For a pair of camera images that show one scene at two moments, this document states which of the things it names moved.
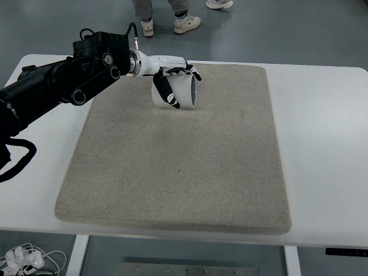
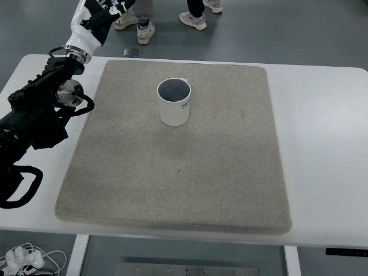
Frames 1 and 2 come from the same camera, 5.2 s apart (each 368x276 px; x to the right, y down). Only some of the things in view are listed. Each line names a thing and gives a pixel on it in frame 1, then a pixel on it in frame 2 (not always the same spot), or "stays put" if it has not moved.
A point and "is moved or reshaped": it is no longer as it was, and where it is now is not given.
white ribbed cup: x=183 y=88 is moved or reshaped
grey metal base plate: x=182 y=269 stays put
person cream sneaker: x=186 y=23 to x=199 y=23
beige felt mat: x=216 y=167 stays put
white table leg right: x=292 y=260 stays put
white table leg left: x=80 y=244 stays put
